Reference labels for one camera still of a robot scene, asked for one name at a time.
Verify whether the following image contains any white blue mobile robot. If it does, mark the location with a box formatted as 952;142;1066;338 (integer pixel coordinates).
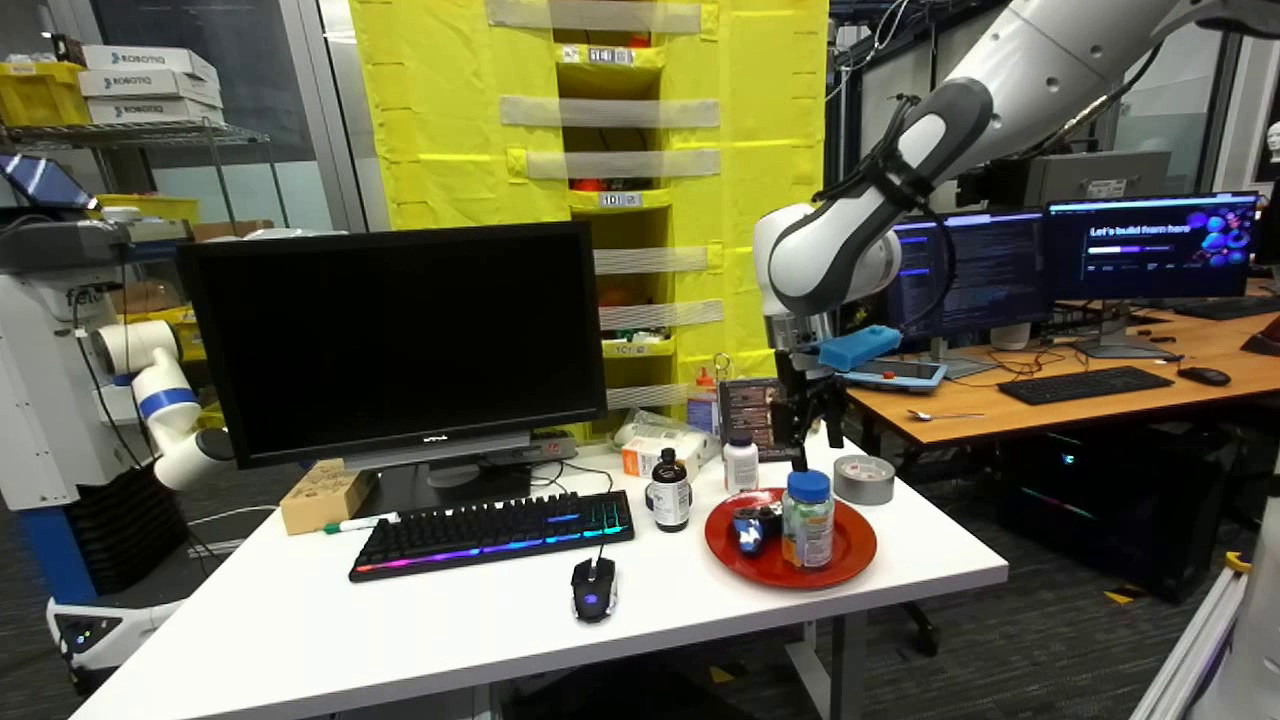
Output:
0;212;225;673

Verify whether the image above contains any white marker pen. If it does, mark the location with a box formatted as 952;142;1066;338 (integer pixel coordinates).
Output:
319;511;404;541

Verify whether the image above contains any small blue screen tablet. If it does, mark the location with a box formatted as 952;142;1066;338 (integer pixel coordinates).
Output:
0;152;99;216

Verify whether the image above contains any grey metal rail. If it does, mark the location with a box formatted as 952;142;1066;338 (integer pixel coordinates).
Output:
1128;553;1280;720

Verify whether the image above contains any yellow shelf unit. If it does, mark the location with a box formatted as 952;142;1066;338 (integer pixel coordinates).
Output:
349;0;833;445

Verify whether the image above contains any black computer mouse blue light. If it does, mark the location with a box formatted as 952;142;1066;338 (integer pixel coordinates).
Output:
568;553;624;629

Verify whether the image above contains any plain black mouse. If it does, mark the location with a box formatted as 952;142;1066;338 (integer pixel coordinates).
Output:
1177;360;1235;391

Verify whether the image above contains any orange red plate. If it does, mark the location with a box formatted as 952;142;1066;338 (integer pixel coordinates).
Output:
699;487;883;597

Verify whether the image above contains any yellow storage bin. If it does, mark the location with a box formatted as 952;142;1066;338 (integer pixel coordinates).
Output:
0;55;97;132

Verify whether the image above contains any light blue teach pendant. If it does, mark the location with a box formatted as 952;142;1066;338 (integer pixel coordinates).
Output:
841;354;956;401

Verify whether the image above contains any wooden desk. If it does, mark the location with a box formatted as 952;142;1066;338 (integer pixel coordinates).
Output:
844;299;1280;453

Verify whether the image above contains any dark picture frame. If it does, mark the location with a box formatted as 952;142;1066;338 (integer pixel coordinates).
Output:
717;376;794;453

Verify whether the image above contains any clear bottle orange cap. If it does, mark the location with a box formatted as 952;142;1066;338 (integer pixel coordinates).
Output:
685;365;723;438

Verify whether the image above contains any black computer monitor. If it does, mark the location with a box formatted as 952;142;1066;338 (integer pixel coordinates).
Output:
176;221;614;516

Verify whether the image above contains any plain black keyboard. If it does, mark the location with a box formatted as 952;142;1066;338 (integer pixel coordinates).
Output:
995;365;1177;407

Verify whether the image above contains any small cardboard box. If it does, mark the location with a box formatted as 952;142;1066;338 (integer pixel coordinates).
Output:
277;455;377;541

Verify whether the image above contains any white cardboard box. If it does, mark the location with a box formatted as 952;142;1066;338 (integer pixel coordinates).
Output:
77;42;225;106
83;91;232;132

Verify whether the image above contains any black white toy game controller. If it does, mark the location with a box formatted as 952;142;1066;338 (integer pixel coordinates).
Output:
728;498;788;562

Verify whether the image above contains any clear container with blue lid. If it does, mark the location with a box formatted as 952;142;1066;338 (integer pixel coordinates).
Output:
780;469;841;575

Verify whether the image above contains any grey duct tape roll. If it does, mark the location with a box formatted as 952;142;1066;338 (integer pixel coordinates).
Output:
833;453;902;508

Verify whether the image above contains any white carton box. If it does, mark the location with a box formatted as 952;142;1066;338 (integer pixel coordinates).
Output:
614;412;723;474

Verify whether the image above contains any monitor with dark code screen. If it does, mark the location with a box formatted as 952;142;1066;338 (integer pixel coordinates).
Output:
887;207;1053;354

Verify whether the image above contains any black backlit keyboard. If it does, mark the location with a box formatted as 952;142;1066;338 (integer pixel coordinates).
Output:
345;487;640;585

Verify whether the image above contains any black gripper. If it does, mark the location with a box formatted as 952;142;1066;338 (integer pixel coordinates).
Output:
773;349;853;474

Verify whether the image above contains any grey monitor back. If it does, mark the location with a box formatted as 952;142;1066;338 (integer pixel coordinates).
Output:
1022;150;1177;212

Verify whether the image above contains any black computer tower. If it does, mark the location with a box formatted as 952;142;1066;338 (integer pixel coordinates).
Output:
995;424;1245;605

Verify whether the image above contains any brown bottle white label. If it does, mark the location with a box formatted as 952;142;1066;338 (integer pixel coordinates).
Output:
643;445;698;538

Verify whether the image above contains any monitor with purple screen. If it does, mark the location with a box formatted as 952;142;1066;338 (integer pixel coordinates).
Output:
1039;194;1265;355

